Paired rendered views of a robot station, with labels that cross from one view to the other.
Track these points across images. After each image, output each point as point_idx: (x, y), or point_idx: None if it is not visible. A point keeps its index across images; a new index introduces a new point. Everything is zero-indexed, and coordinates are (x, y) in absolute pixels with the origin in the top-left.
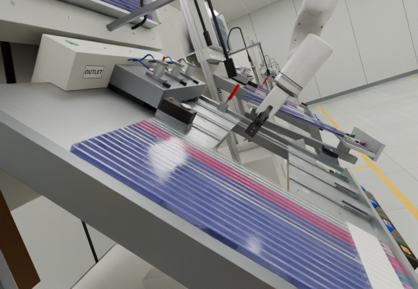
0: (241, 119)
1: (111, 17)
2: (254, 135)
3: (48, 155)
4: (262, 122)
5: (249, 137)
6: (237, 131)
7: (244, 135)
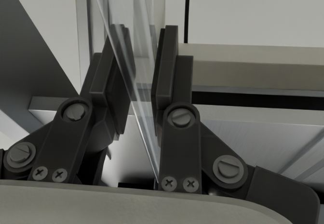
0: (23, 114)
1: None
2: (176, 37)
3: None
4: (238, 169)
5: None
6: (40, 47)
7: (19, 16)
